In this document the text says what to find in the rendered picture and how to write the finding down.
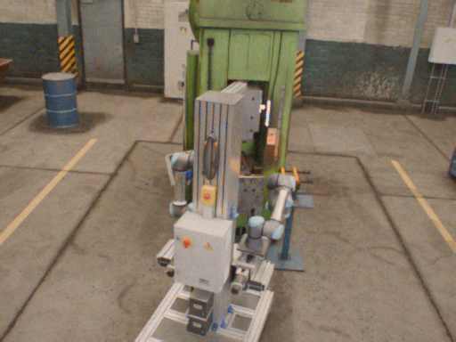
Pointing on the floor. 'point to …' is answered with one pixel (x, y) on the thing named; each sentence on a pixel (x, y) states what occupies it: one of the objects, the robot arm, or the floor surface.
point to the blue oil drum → (61, 100)
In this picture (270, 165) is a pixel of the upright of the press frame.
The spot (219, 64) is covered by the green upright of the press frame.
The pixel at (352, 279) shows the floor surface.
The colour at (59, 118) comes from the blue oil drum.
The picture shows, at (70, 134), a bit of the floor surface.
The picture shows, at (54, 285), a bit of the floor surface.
